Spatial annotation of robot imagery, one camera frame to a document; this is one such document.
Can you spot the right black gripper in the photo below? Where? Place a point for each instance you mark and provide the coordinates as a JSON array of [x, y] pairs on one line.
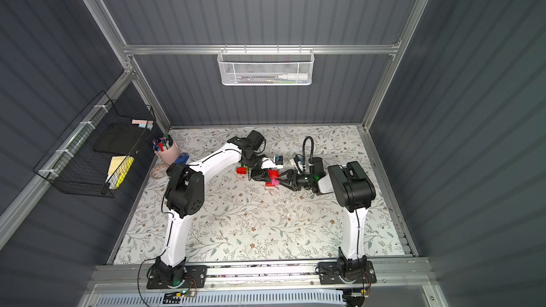
[[294, 180]]

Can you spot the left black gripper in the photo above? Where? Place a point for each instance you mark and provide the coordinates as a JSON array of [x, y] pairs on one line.
[[259, 173]]

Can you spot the red lego brick rounded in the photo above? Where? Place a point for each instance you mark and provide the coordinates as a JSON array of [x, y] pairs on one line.
[[274, 174]]

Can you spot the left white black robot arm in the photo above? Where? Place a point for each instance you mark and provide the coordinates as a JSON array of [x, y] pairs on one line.
[[185, 196]]

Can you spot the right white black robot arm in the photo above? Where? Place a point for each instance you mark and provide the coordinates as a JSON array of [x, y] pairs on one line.
[[354, 193]]

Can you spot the blue stapler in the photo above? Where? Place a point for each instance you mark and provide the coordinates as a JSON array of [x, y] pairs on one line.
[[183, 158]]

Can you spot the pink pen cup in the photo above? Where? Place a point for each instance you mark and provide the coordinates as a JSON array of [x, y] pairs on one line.
[[166, 149]]

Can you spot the white marker in basket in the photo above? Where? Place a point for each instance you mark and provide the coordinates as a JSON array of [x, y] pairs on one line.
[[293, 77]]

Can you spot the round tape roll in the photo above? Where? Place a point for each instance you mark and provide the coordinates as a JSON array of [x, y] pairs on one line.
[[159, 171]]

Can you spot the yellow sticky note pad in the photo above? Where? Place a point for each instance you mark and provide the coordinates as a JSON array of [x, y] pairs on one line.
[[119, 167]]

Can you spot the black notebook in basket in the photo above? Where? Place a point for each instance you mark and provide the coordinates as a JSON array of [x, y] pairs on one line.
[[118, 139]]

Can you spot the white wire mesh basket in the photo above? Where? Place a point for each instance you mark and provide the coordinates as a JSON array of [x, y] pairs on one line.
[[261, 69]]

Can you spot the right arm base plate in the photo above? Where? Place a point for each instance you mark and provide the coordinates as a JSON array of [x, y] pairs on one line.
[[330, 273]]

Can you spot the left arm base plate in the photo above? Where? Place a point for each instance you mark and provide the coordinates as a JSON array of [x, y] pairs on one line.
[[180, 277]]

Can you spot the black wire wall basket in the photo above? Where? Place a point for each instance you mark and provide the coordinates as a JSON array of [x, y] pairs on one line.
[[72, 167]]

